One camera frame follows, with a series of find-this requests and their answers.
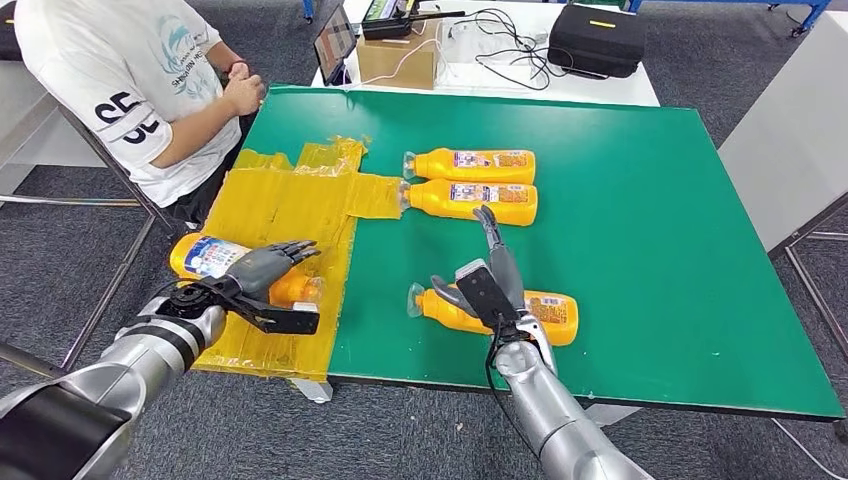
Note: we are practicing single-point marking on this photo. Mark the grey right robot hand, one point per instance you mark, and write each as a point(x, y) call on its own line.
point(510, 272)

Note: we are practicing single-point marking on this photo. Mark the person's right hand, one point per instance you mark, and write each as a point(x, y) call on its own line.
point(245, 96)

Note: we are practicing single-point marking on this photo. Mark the person's left hand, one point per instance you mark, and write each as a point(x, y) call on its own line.
point(242, 69)

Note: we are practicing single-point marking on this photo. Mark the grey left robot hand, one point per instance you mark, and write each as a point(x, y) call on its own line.
point(265, 268)

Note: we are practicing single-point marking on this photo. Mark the orange detergent bottle clear cap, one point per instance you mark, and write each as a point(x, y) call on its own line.
point(437, 166)
point(437, 199)
point(437, 314)
point(291, 290)

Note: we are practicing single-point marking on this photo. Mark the person's right forearm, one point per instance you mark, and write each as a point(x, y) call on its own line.
point(192, 136)

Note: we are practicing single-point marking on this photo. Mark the person's left forearm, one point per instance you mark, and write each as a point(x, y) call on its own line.
point(222, 54)

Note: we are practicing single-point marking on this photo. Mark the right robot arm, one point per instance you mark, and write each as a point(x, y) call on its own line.
point(563, 424)

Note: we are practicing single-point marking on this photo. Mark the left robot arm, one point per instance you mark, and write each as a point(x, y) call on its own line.
point(132, 358)

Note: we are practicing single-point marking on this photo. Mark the yellow taped cardboard sheet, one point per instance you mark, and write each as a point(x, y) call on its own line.
point(285, 205)

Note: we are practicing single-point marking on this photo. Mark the black tablet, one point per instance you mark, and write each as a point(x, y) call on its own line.
point(334, 41)

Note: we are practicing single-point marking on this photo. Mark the white table leg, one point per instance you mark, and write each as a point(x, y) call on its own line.
point(611, 415)
point(311, 391)

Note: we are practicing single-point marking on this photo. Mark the person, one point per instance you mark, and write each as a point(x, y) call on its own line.
point(99, 53)

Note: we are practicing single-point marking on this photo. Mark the black handheld device with antenna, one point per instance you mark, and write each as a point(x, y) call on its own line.
point(384, 28)

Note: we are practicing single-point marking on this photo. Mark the brown cardboard box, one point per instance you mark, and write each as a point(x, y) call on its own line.
point(394, 66)

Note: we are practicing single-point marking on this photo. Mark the green table mat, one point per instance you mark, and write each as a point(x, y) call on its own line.
point(662, 265)

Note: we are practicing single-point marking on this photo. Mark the white table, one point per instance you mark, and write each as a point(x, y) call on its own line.
point(619, 91)

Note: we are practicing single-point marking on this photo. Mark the clear plastic box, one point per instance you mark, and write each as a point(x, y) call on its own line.
point(460, 41)

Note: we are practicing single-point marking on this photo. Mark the black carrying case yellow label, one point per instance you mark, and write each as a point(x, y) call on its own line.
point(8, 40)
point(598, 43)

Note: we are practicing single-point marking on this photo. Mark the grey side table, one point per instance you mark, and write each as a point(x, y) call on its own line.
point(785, 132)

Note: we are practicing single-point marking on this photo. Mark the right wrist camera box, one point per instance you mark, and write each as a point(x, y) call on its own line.
point(487, 298)

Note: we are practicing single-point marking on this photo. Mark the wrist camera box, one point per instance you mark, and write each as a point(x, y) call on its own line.
point(291, 321)
point(487, 298)

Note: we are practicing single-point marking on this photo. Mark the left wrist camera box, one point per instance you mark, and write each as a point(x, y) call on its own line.
point(291, 321)

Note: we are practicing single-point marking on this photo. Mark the steel frame table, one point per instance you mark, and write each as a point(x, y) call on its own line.
point(26, 132)

